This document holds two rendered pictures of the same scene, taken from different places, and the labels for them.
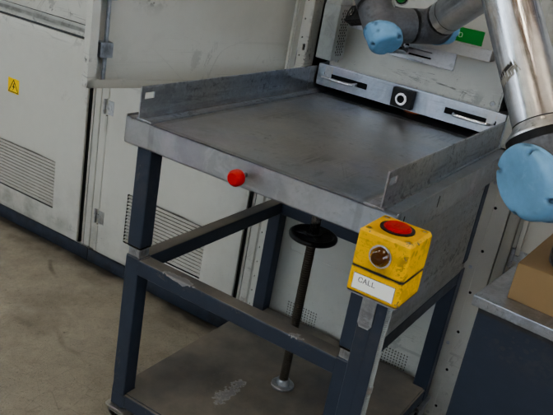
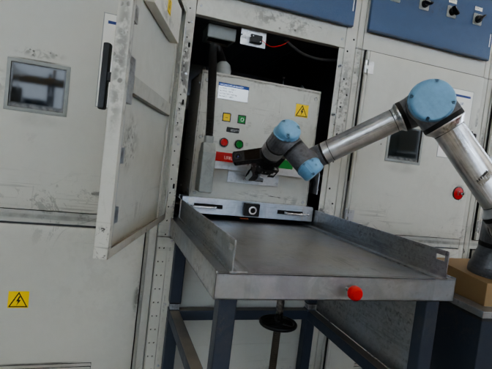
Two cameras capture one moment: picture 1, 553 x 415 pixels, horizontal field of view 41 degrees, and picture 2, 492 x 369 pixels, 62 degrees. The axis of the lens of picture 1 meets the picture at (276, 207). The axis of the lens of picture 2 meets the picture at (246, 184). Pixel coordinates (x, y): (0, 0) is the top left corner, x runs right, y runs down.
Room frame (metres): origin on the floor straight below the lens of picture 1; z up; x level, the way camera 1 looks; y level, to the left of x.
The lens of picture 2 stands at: (0.87, 0.92, 1.07)
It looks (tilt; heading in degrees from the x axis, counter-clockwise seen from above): 3 degrees down; 312
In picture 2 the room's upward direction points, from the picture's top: 7 degrees clockwise
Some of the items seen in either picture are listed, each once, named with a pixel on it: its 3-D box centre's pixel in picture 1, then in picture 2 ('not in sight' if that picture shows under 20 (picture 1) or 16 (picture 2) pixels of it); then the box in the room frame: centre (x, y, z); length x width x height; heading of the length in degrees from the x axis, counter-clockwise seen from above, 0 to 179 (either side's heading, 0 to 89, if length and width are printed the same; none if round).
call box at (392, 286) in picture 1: (389, 260); not in sight; (0.95, -0.17, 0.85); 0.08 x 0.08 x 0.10; 61
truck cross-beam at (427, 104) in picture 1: (408, 97); (248, 209); (1.94, -0.29, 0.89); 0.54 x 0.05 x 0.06; 61
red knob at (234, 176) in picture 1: (239, 176); (352, 291); (1.28, 0.08, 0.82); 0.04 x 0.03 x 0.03; 151
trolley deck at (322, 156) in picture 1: (332, 146); (287, 251); (1.59, -0.10, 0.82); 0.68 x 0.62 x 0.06; 151
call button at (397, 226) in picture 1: (397, 230); not in sight; (0.95, -0.17, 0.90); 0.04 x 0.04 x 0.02
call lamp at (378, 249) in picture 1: (378, 258); not in sight; (0.91, -0.15, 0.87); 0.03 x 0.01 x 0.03; 61
